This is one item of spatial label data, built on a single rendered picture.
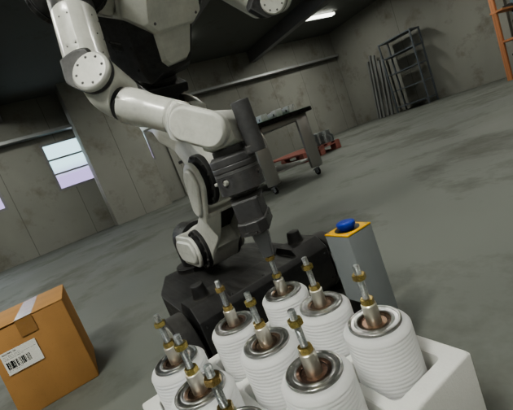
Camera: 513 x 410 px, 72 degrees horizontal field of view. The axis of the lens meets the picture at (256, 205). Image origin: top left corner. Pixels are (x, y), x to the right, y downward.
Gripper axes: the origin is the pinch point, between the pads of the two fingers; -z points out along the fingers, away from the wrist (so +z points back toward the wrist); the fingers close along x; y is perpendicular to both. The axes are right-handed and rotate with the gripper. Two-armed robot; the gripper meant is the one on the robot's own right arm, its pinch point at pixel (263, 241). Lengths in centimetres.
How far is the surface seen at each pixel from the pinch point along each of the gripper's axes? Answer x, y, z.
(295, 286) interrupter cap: 0.0, -2.8, -11.0
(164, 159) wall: 788, 317, 64
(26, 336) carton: 26, 88, -13
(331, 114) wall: 1144, -138, 26
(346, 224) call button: 5.3, -16.3, -3.5
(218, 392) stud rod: -33.5, 4.0, -5.3
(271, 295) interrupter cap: -0.8, 2.3, -11.0
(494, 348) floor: 2, -36, -36
